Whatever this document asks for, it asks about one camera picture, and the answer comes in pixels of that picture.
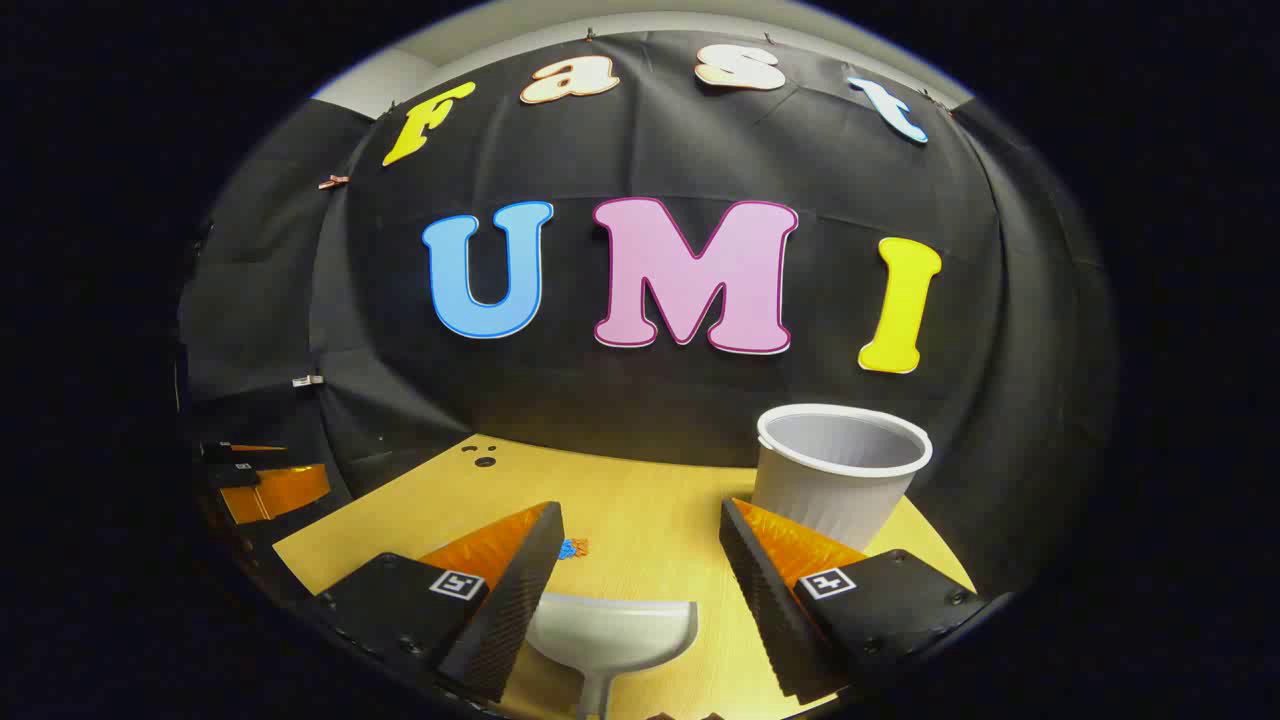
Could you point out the white cloth clip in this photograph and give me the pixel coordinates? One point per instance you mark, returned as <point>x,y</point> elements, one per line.
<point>307,380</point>

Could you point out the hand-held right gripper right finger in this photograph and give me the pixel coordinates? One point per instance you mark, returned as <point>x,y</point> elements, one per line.
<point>765,600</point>

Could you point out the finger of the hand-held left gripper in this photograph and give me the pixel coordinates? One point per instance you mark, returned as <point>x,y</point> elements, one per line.
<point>270,492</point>
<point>225,451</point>

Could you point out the black backdrop cloth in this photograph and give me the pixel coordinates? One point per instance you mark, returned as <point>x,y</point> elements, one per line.
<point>620,400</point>

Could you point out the blue paper scrap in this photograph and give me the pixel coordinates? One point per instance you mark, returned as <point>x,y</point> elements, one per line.
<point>567,549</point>

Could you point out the wooden desktop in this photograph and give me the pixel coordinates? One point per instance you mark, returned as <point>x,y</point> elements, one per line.
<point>650,500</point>

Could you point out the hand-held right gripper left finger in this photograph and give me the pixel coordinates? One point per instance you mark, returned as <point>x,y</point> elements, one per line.
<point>520,590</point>

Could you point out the copper cloth clip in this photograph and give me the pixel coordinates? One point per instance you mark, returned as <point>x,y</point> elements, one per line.
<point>334,181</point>

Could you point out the white ribbed garbage bin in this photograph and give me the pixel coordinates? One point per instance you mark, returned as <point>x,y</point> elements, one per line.
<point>830,500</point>

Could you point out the white dustpan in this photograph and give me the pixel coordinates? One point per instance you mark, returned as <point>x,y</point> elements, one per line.
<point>610,630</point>

